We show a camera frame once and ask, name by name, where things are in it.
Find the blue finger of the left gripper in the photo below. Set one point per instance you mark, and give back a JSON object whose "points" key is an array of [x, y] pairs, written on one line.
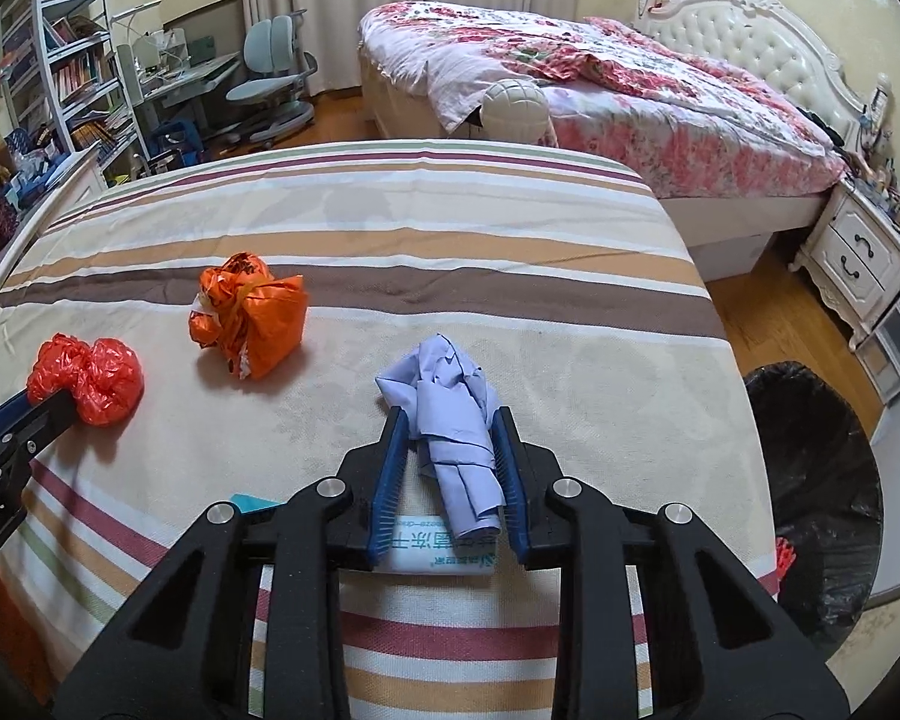
{"points": [[19, 420]]}

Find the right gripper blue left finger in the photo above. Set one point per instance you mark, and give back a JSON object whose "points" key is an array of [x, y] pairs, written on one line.
{"points": [[391, 453]]}

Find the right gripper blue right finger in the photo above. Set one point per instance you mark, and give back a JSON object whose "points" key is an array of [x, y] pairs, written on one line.
{"points": [[509, 455]]}

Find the teal white sachet pack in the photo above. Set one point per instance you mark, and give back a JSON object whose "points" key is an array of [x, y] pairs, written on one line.
{"points": [[418, 546]]}

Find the red plastic bag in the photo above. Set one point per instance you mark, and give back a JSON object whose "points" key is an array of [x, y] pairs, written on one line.
{"points": [[104, 378]]}

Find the orange plastic bag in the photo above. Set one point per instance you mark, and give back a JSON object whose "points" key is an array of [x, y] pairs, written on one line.
{"points": [[253, 318]]}

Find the red foam fruit net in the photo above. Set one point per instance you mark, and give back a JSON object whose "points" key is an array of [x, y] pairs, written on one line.
{"points": [[785, 555]]}

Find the black lined trash bin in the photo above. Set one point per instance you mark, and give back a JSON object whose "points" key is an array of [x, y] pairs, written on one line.
{"points": [[826, 498]]}

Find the striped bed sheet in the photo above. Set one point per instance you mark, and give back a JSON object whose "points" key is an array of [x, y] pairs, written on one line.
{"points": [[649, 588]]}

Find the white under-bed storage box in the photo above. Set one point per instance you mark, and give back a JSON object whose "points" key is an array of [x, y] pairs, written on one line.
{"points": [[729, 259]]}

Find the white round bedpost knob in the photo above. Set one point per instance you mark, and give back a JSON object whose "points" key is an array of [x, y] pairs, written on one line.
{"points": [[515, 111]]}

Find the white bookshelf with books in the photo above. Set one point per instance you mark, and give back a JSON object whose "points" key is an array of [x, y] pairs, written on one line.
{"points": [[61, 84]]}

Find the grey blue desk chair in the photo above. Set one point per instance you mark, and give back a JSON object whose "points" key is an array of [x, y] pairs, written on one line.
{"points": [[279, 70]]}

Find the white study desk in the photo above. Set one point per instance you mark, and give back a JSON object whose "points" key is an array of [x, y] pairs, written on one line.
{"points": [[187, 86]]}

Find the pink floral quilt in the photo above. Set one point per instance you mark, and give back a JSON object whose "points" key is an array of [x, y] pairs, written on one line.
{"points": [[692, 127]]}

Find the white two-drawer nightstand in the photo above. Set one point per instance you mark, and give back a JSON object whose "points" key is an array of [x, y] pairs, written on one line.
{"points": [[852, 255]]}

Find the white bed with headboard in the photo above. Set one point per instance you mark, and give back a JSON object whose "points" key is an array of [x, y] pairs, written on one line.
{"points": [[760, 36]]}

